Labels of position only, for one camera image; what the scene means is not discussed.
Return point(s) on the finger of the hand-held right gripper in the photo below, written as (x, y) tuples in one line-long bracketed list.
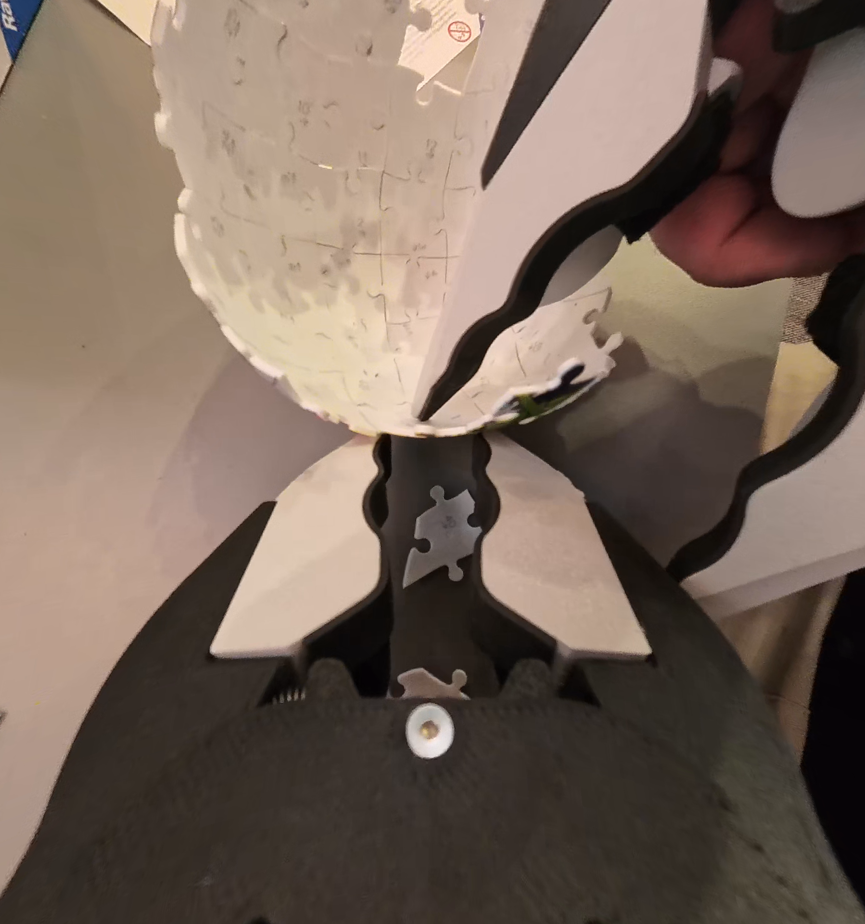
[(822, 505), (584, 166)]

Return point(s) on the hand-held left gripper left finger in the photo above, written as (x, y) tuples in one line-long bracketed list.
[(295, 563)]

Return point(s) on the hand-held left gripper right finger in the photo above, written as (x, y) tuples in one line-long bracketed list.
[(548, 570)]

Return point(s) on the white puzzle ball shell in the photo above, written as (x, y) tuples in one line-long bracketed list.
[(295, 216)]

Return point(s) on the white puzzle piece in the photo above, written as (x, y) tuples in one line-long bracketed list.
[(429, 684), (443, 530)]

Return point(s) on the blue puzzle box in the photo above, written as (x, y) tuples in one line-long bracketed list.
[(17, 25)]

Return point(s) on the person's right hand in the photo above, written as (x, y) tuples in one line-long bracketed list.
[(735, 231)]

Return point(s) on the paper instruction sheet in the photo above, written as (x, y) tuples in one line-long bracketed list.
[(440, 43)]

